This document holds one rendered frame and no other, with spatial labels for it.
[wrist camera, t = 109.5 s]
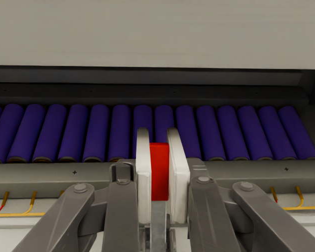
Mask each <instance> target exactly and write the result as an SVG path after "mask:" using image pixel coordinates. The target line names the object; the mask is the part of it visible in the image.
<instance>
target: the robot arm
mask: <svg viewBox="0 0 315 252"><path fill-rule="evenodd" d="M166 142H167V143H168V144H169V179H168V191H169V199H170V208H171V216H172V223H174V225H185V224H186V223H188V232H187V239H190V247H191V252H315V237H314V236H313V235H312V234H311V233H310V232H309V231H307V230H306V229H305V228H304V227H303V226H302V225H301V224H300V223H299V222H297V221H296V220H295V219H294V218H293V217H292V216H291V215H290V214H289V213H287V212H286V211H285V210H284V209H283V208H282V207H281V206H280V205H279V204H277V203H276V202H275V201H274V200H273V199H272V198H271V197H270V196H269V195H267V194H266V193H265V192H264V191H263V190H262V189H261V188H260V187H258V186H257V185H255V184H253V183H251V182H247V181H240V182H236V183H234V184H233V186H232V189H228V188H223V187H219V186H218V184H217V182H216V180H215V179H213V178H212V177H210V176H209V173H208V171H207V168H206V166H205V164H204V162H203V161H202V160H200V159H199V158H186V156H185V153H184V149H183V146H182V142H181V139H180V135H179V132H178V129H176V127H169V128H168V129H166ZM151 189H152V171H151V157H150V143H149V129H147V128H146V127H139V129H137V143H136V159H119V160H118V161H117V162H115V163H113V164H111V165H110V166H109V186H108V187H106V188H104V189H100V190H95V188H94V186H93V185H91V184H88V183H77V184H74V185H72V186H70V187H69V188H67V189H66V190H65V192H64V193H63V194H62V195H61V196H60V197H59V198H58V200H57V201H56V202H55V203H54V204H53V205H52V206H51V207H50V209H49V210H48V211H47V212H46V213H45V214H44V215H43V216H42V218H41V219H40V220H39V221H38V222H37V223H36V224H35V226H34V227H33V228H32V229H31V230H30V231H29V232H28V233H27V235H26V236H25V237H24V238H23V239H22V240H21V241H20V242H19V244H18V245H17V246H16V247H15V248H14V249H13V250H12V252H90V250H91V248H92V246H93V244H94V242H95V240H96V238H97V233H99V232H103V240H102V249H101V252H141V251H140V234H139V226H147V225H149V224H150V223H151Z"/></svg>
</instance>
